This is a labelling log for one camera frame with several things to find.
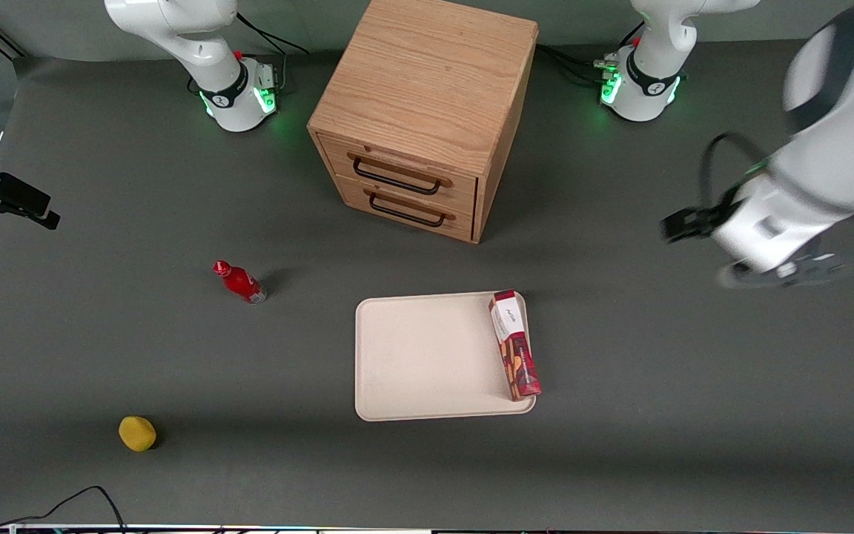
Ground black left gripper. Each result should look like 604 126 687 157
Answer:
661 184 744 245

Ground red cookie box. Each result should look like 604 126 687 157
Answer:
488 289 543 403

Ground cream rectangular plastic tray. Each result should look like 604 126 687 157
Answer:
354 290 537 423

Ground oak wooden drawer front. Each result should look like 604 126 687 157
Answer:
334 175 478 243
317 133 480 217

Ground small red soda bottle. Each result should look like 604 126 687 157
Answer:
212 260 268 306

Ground yellow lemon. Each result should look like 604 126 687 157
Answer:
118 415 158 453

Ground oak wooden drawer cabinet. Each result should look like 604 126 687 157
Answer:
307 0 540 245

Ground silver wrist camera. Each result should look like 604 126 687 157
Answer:
716 252 852 291

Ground black left arm base cables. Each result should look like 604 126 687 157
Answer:
537 21 646 88

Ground black arm base cables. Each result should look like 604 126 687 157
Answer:
187 10 311 96
537 21 646 88

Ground black metal drawer handle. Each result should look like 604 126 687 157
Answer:
347 151 453 197
362 187 456 228

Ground black right arm base cables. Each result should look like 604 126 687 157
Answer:
187 10 311 96

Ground thin black table cable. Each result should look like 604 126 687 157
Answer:
0 485 128 534

